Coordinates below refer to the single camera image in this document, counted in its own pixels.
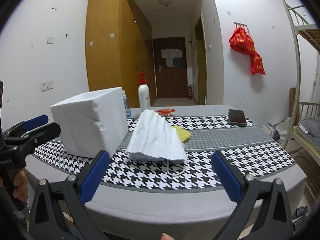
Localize yellow foam net sleeve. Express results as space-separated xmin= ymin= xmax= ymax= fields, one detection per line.
xmin=172 ymin=125 xmax=191 ymax=142

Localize person's left hand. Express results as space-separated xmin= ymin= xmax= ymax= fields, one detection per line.
xmin=13 ymin=168 xmax=28 ymax=202

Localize person's right hand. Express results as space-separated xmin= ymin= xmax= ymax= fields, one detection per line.
xmin=160 ymin=233 xmax=175 ymax=240

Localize black slippers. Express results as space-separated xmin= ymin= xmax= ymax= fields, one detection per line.
xmin=292 ymin=206 xmax=309 ymax=231

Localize white styrofoam box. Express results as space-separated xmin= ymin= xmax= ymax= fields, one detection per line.
xmin=50 ymin=87 xmax=129 ymax=158

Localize houndstooth table cloth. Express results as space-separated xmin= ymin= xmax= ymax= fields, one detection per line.
xmin=32 ymin=114 xmax=296 ymax=190

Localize clear blue spray bottle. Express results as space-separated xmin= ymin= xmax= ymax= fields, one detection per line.
xmin=122 ymin=90 xmax=132 ymax=118

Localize black smartphone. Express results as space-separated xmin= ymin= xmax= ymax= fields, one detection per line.
xmin=228 ymin=109 xmax=247 ymax=127

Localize white pump lotion bottle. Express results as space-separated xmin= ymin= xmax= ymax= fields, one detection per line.
xmin=137 ymin=72 xmax=151 ymax=112

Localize wooden wardrobe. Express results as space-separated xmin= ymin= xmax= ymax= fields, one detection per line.
xmin=85 ymin=0 xmax=157 ymax=108

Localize red snack packet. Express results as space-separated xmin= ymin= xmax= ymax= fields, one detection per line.
xmin=156 ymin=108 xmax=176 ymax=117

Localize red fire extinguisher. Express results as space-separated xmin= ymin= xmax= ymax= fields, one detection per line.
xmin=188 ymin=85 xmax=193 ymax=100

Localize dark brown entrance door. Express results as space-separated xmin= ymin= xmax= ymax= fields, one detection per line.
xmin=153 ymin=37 xmax=188 ymax=99

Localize side wooden door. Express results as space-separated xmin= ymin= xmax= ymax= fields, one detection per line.
xmin=194 ymin=16 xmax=207 ymax=105

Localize ceiling lamp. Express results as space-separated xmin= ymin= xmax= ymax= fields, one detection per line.
xmin=158 ymin=0 xmax=173 ymax=7

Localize red hanging bag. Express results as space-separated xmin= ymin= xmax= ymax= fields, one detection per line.
xmin=229 ymin=27 xmax=266 ymax=75

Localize wall socket pair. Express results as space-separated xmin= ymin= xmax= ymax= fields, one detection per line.
xmin=40 ymin=81 xmax=54 ymax=92

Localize white wall switch plate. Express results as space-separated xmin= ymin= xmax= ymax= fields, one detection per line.
xmin=47 ymin=36 xmax=53 ymax=44

